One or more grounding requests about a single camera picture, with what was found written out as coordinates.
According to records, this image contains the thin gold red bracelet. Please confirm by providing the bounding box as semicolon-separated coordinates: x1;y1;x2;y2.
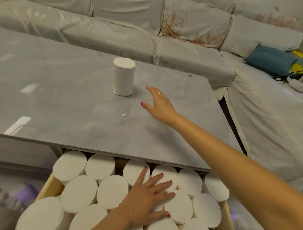
119;203;134;228

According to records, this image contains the blue pillow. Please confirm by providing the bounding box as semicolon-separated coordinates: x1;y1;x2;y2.
243;44;297;77

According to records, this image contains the person's right hand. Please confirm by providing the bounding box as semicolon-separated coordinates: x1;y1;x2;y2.
141;86;182;126

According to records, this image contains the yellow cloth item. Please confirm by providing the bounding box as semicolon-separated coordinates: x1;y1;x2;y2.
289;50;303;73

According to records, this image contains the purple object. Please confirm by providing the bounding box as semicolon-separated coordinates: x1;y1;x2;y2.
15;184;39;204

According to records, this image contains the floral sofa back cushion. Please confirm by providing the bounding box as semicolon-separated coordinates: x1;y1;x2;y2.
232;0;303;31
162;0;232;50

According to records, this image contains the person's left forearm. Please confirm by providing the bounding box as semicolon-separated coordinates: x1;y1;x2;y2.
92;203;133;230

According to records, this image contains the tan cardboard box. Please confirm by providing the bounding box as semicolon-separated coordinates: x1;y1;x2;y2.
35;172;235;230

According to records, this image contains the group of white paper rolls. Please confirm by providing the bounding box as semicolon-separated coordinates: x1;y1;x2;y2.
15;150;230;230

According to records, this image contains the white wrapped paper roll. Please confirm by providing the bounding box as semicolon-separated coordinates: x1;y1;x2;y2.
113;57;136;97

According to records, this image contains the grey covered corner sofa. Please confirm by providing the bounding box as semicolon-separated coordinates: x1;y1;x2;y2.
0;0;303;185

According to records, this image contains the black and white device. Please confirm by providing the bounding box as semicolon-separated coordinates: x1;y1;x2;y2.
272;71;303;93

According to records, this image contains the plain grey sofa cushion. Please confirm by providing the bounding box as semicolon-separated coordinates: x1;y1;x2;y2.
220;15;303;59

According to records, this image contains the person's left hand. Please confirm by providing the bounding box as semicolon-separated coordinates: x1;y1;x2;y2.
119;166;176;227

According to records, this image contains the person's right forearm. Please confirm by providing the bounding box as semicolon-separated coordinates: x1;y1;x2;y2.
171;114;303;230

